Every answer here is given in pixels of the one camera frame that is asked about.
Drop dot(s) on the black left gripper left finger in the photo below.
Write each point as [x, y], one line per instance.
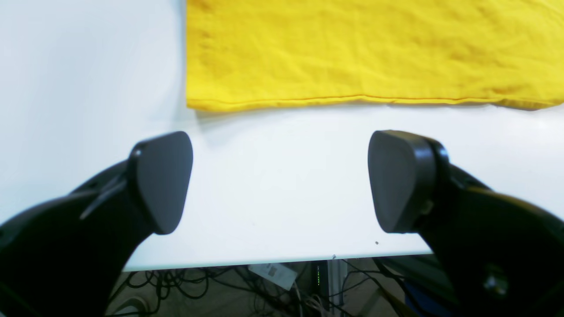
[64, 256]

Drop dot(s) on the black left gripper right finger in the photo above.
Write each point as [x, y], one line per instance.
[503, 256]

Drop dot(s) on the orange yellow T-shirt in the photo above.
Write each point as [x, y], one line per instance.
[250, 54]

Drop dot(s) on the white tag under table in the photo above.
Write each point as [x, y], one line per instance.
[277, 273]

